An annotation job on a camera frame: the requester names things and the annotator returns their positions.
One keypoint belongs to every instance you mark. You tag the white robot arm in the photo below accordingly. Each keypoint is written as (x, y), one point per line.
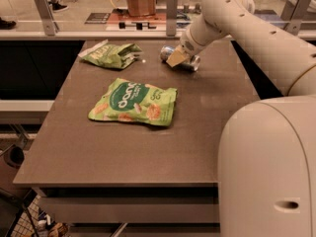
(267, 150)

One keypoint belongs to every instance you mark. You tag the green snack bag front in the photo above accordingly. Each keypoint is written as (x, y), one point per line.
(128, 101)

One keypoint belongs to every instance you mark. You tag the grey metal bracket left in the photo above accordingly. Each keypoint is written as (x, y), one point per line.
(49, 25)

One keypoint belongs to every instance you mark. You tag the black wire cart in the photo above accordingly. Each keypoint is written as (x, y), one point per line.
(16, 218)

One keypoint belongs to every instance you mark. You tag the grey metal bracket middle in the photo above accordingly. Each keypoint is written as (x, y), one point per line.
(171, 17)

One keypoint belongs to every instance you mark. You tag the grey metal bracket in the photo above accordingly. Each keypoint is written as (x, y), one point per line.
(171, 17)
(293, 14)
(49, 25)

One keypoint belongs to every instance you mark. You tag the crumpled green chip bag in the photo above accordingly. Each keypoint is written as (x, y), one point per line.
(110, 55)

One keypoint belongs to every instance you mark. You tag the silver blue redbull can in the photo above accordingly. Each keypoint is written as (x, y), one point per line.
(191, 65)

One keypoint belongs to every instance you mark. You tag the grey metal bracket right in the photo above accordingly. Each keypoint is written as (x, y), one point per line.
(293, 14)

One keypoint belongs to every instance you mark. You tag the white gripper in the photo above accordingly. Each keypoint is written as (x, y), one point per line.
(188, 43)

